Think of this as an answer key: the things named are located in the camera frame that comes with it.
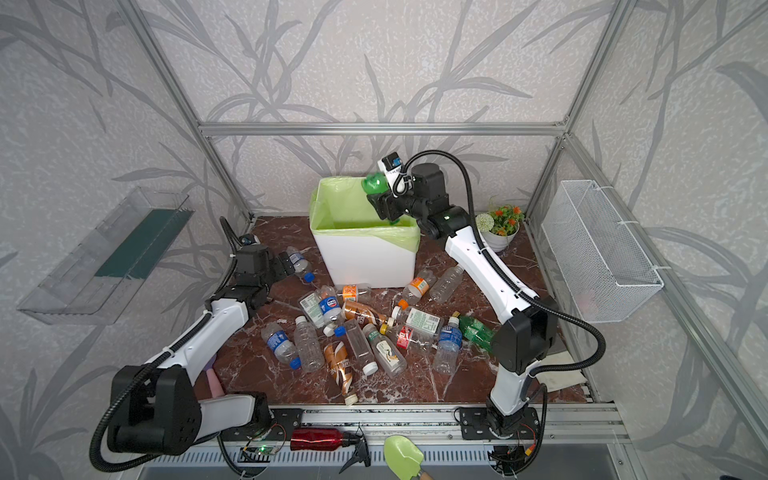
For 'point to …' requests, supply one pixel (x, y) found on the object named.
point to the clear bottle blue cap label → (280, 344)
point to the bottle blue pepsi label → (330, 304)
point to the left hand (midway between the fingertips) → (276, 251)
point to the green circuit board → (259, 450)
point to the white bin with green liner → (362, 248)
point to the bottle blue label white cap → (449, 346)
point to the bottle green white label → (422, 322)
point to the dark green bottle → (477, 331)
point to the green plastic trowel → (404, 458)
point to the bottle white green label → (311, 306)
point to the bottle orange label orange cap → (417, 287)
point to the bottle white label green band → (390, 354)
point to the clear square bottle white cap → (359, 348)
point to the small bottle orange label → (350, 292)
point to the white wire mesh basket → (607, 276)
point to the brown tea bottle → (353, 309)
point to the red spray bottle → (326, 439)
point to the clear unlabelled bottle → (447, 284)
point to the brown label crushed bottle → (336, 354)
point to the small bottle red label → (404, 337)
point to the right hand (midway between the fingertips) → (383, 177)
